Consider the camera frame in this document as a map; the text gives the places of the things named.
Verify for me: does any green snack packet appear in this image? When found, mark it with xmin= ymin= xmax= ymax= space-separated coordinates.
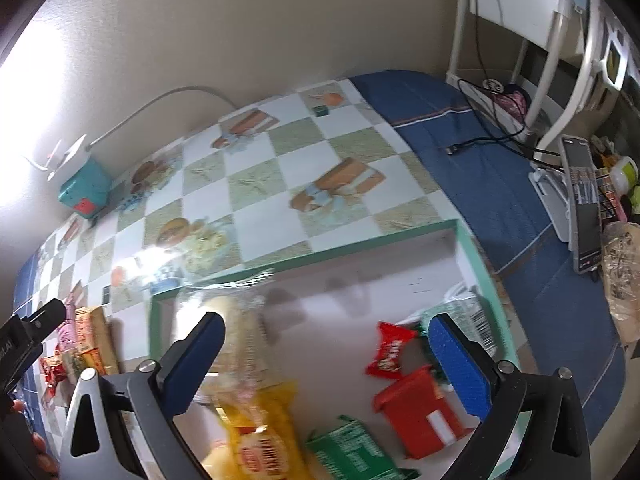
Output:
xmin=305 ymin=415 xmax=421 ymax=480

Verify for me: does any white power strip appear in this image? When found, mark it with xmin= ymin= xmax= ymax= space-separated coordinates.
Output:
xmin=25 ymin=135 xmax=93 ymax=181

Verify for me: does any white green-print snack packet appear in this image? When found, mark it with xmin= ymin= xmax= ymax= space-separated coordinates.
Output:
xmin=402 ymin=284 xmax=501 ymax=361

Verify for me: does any purple snack packet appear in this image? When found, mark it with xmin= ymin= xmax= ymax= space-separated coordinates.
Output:
xmin=55 ymin=300 xmax=83 ymax=356

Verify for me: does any teal box-shaped device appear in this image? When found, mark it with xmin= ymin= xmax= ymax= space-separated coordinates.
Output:
xmin=58 ymin=157 xmax=112 ymax=221

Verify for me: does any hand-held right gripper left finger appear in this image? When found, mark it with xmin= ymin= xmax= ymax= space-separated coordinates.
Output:
xmin=57 ymin=311 xmax=226 ymax=480

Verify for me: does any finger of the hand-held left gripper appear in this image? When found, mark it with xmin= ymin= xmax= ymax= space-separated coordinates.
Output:
xmin=12 ymin=299 xmax=68 ymax=346

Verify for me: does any orange snack packet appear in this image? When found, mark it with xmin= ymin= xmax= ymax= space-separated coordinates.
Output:
xmin=75 ymin=305 xmax=121 ymax=376

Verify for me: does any white phone stand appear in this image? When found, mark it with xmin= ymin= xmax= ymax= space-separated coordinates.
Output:
xmin=528 ymin=167 xmax=576 ymax=251

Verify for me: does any clear packet with yellow cake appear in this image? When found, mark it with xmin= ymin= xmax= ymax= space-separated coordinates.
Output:
xmin=172 ymin=287 xmax=281 ymax=401

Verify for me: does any large red snack packet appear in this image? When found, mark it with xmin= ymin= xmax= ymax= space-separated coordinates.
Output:
xmin=40 ymin=352 xmax=76 ymax=401

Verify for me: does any black smartphone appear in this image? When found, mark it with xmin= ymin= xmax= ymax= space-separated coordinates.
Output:
xmin=559 ymin=136 xmax=603 ymax=275

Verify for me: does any person's left hand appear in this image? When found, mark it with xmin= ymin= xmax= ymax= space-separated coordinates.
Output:
xmin=10 ymin=399 xmax=60 ymax=476

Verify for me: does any pink dark pouch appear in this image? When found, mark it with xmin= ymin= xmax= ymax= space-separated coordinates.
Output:
xmin=492 ymin=85 xmax=531 ymax=121

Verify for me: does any small red candy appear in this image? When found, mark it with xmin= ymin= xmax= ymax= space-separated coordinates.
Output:
xmin=364 ymin=321 xmax=420 ymax=381

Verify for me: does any checkered printed tablecloth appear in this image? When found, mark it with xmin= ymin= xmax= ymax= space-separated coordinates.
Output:
xmin=15 ymin=77 xmax=461 ymax=436

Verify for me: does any dark red snack packet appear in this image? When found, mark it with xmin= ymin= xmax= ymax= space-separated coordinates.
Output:
xmin=372 ymin=365 xmax=473 ymax=461

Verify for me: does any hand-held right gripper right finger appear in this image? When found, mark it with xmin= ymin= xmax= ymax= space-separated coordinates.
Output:
xmin=429 ymin=312 xmax=593 ymax=480

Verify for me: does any white cable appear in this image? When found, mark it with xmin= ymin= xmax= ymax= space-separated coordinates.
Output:
xmin=87 ymin=86 xmax=238 ymax=151

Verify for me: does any clear plastic bag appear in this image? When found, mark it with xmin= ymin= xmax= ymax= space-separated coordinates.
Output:
xmin=600 ymin=220 xmax=640 ymax=346

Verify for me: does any yellow snack packet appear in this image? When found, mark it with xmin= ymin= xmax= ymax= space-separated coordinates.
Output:
xmin=207 ymin=380 xmax=313 ymax=480

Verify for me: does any teal cardboard box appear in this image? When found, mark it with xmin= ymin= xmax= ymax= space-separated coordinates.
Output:
xmin=149 ymin=219 xmax=523 ymax=480

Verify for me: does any black cable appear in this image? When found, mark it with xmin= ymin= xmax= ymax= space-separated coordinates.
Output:
xmin=445 ymin=77 xmax=561 ymax=161

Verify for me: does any yellow-green round container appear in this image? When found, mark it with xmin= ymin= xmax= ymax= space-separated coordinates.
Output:
xmin=607 ymin=156 xmax=640 ymax=196

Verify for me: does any white rack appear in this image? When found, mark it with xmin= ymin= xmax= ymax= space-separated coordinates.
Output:
xmin=446 ymin=0 xmax=640 ymax=161

